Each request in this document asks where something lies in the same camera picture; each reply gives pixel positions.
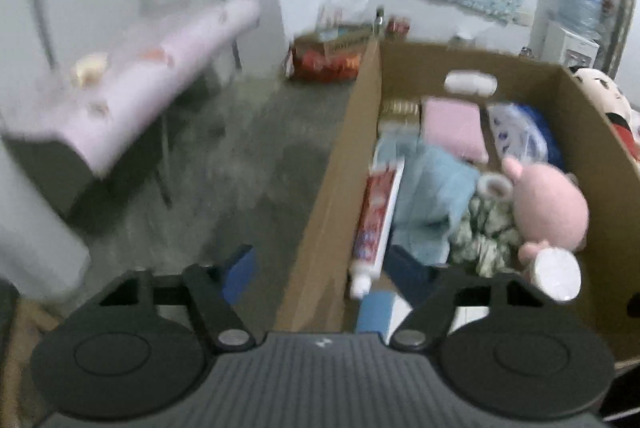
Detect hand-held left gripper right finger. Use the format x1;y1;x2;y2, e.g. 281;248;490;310
389;245;556;352

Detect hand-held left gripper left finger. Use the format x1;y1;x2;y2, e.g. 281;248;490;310
97;245;264;352

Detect blue and white carton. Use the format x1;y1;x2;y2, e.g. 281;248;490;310
357;292;412;340

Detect red white toothpaste tube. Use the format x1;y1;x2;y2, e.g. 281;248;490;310
349;157;406;299

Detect green white scrunchie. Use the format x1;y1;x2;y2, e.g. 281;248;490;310
449;197;522;277

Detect light blue towel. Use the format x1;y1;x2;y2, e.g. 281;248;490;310
374;132;481;265

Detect white tape roll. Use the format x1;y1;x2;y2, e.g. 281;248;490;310
477;172;511;199

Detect white cylindrical can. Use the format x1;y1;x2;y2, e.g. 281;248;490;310
529;247;582;305

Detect pink plush toy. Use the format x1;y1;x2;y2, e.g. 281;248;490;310
502;157;591;265

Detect pink mesh sponge cloth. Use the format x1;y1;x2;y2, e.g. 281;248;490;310
422;97;489;164

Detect gold striped box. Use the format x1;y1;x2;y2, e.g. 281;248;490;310
379;100;421;134

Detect blue and white bag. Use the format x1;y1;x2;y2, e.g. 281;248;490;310
487;102;566;169

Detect brown cardboard box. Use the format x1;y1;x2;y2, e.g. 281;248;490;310
274;38;640;370

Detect dark metal stand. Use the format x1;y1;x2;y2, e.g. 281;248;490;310
4;68;243;223

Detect red snack bags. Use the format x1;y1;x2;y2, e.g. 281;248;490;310
289;40;361;84

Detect blue water jug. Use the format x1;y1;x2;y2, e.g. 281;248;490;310
542;0;609;39

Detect patterned folded board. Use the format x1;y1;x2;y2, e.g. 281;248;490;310
597;0;639;79

